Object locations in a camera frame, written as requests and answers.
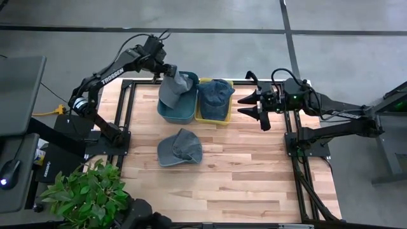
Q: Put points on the blue plastic bin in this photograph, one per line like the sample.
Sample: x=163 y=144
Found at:
x=178 y=115

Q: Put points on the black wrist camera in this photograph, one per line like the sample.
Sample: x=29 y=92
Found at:
x=155 y=44
x=294 y=86

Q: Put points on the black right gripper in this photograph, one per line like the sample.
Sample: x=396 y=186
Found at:
x=286 y=103

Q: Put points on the black equipment case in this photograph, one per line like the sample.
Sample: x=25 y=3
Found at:
x=63 y=165

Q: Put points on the dark blue denim cap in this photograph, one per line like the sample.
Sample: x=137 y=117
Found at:
x=216 y=90
x=213 y=111

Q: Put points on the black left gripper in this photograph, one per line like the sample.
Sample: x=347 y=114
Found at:
x=155 y=62

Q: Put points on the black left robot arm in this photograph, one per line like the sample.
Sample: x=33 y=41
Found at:
x=111 y=76

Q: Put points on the grey baseball cap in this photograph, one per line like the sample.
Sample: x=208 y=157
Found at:
x=181 y=146
x=171 y=92

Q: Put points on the grey monitor panel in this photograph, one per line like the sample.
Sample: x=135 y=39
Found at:
x=19 y=95

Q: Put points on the black computer mouse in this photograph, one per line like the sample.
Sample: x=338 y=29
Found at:
x=9 y=171

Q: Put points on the green leafy potted plant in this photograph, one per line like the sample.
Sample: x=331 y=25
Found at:
x=86 y=194

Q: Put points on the yellow plastic bin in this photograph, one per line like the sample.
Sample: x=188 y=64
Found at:
x=211 y=122

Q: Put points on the grey metal stand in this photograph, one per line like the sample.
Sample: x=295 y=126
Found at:
x=386 y=149

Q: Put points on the grey side desk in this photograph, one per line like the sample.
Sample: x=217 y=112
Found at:
x=25 y=194

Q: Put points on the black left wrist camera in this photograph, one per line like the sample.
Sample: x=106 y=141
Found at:
x=155 y=44

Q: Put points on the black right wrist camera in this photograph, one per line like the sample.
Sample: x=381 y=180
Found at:
x=294 y=86

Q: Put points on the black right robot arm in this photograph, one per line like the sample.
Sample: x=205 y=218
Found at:
x=337 y=128

